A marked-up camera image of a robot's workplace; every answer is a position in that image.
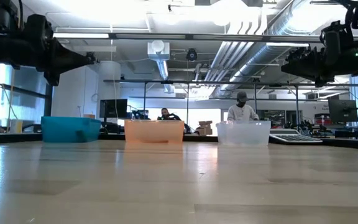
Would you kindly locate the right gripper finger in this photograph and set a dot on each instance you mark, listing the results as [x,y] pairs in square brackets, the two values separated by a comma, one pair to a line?
[298,71]
[297,60]

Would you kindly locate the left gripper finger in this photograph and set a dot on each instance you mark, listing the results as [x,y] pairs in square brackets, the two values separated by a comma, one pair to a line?
[68,62]
[67,51]

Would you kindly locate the black background robot arm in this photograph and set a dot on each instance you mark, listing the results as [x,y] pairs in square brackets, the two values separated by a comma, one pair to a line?
[186,127]

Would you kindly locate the black monitor on arm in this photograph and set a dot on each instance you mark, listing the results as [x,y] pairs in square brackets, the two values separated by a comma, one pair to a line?
[343,110]

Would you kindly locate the black monitor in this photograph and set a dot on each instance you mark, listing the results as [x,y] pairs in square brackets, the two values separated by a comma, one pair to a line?
[113,108]

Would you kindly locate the white calculator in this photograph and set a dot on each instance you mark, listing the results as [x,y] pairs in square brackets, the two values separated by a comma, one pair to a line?
[294,137]

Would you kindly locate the teal plastic bin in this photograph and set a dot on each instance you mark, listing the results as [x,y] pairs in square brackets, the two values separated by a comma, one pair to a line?
[64,129]

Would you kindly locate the person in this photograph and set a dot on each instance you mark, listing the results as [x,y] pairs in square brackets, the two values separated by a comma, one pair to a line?
[241,113]
[165,113]

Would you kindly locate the yellow box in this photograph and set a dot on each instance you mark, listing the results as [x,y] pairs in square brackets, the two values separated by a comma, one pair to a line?
[16,127]

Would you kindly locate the clear plastic bin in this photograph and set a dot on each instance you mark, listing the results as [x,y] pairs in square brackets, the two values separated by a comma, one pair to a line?
[243,133]

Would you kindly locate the white ceiling air unit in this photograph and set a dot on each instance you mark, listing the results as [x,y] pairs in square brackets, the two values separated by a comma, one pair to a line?
[158,49]

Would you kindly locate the long ceiling light beam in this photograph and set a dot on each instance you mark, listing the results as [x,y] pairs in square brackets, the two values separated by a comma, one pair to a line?
[166,36]

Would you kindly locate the cardboard box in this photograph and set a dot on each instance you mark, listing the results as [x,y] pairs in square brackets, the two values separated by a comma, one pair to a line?
[204,131]
[206,124]

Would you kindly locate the orange translucent plastic bin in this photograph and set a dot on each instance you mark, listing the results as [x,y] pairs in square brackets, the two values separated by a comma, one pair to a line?
[154,130]

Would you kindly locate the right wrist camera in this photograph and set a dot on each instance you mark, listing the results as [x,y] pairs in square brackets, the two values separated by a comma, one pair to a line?
[321,81]

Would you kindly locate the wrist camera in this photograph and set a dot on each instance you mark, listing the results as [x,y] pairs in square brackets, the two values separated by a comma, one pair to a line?
[321,81]
[51,77]

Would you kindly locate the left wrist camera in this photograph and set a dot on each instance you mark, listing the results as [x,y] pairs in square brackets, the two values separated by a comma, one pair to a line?
[51,77]

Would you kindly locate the black table edge rail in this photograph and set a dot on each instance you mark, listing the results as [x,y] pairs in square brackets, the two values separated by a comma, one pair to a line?
[353,143]

